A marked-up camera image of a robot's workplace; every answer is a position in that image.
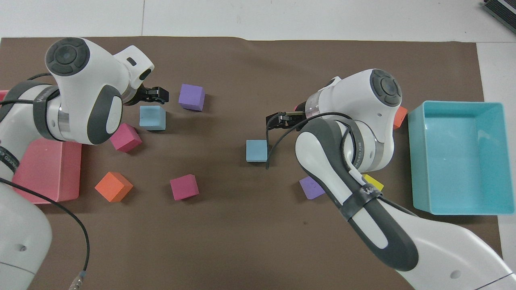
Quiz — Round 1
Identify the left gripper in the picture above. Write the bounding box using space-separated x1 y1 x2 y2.
127 83 149 107

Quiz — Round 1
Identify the light blue foam block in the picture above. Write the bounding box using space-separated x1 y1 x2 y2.
139 105 167 132
246 139 269 163

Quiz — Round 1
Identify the magenta foam block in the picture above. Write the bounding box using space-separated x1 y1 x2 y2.
169 174 200 201
110 123 143 153

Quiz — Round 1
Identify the purple foam block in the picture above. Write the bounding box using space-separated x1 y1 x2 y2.
179 83 206 112
299 176 326 201

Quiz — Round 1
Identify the orange foam block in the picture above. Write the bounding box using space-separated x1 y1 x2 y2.
94 172 134 203
393 106 408 130

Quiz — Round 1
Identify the pink plastic tray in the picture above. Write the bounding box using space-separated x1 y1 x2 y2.
0 90 83 204

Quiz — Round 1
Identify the yellow foam block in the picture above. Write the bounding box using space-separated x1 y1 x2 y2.
361 174 385 192

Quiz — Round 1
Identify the teal plastic tray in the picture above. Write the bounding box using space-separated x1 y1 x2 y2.
408 100 516 215

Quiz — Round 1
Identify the black stand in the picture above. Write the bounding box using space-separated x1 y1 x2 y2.
482 0 516 25

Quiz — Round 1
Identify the black cable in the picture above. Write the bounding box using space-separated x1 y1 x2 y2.
265 112 365 170
0 178 90 290

